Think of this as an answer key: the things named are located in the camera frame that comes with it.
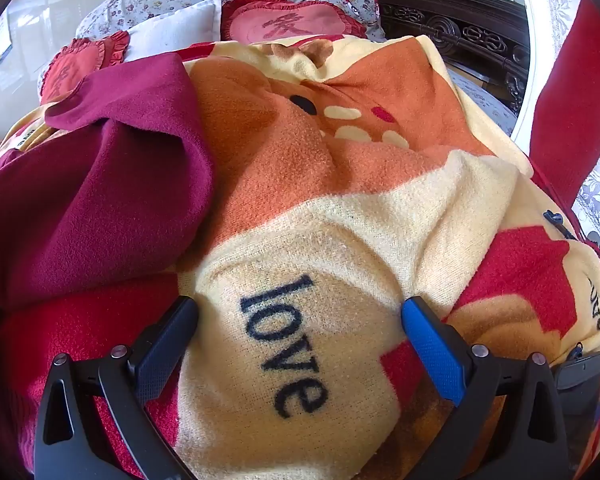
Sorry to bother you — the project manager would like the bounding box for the red cloth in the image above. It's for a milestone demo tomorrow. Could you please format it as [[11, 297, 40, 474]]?
[[527, 0, 600, 201]]

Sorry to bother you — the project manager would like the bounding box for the maroon knit sweater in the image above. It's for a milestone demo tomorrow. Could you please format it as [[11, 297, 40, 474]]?
[[0, 54, 216, 311]]

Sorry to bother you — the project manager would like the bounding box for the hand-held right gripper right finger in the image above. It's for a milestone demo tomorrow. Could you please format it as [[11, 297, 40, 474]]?
[[401, 296, 571, 480]]

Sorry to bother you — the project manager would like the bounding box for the white curved frame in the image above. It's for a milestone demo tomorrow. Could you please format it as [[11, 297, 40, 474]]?
[[510, 0, 561, 156]]

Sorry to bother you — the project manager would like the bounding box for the wall calendar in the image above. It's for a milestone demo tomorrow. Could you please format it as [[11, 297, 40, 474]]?
[[0, 10, 16, 63]]

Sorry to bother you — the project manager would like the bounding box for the large red heart pillow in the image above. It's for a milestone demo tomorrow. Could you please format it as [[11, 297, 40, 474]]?
[[220, 0, 368, 46]]

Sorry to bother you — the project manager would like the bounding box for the floral bed sheet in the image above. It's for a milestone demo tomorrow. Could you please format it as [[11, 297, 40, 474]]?
[[450, 67, 518, 136]]

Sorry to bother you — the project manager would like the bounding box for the white pillow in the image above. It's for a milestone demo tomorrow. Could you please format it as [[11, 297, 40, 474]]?
[[122, 0, 223, 63]]

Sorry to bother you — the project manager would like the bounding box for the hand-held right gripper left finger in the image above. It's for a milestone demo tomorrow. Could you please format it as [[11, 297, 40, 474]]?
[[32, 296, 199, 480]]

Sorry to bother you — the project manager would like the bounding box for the dark carved wooden headboard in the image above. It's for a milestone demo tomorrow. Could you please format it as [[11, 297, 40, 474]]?
[[367, 0, 531, 111]]

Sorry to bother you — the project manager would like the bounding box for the printed fleece blanket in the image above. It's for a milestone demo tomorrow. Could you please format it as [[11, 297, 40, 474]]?
[[0, 35, 600, 480]]

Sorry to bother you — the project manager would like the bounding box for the small red heart pillow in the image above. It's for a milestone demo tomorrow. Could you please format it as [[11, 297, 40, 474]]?
[[39, 30, 132, 106]]

